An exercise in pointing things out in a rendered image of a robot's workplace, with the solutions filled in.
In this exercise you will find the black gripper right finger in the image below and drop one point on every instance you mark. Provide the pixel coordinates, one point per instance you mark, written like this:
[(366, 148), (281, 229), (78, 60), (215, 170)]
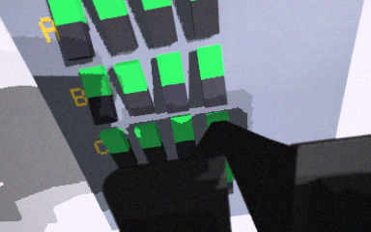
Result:
[(275, 178)]

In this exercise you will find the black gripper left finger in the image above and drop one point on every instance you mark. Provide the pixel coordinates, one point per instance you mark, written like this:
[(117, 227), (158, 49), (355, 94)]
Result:
[(195, 183)]

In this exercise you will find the grey switch panel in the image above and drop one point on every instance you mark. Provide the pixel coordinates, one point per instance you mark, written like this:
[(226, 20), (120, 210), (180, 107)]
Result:
[(139, 81)]

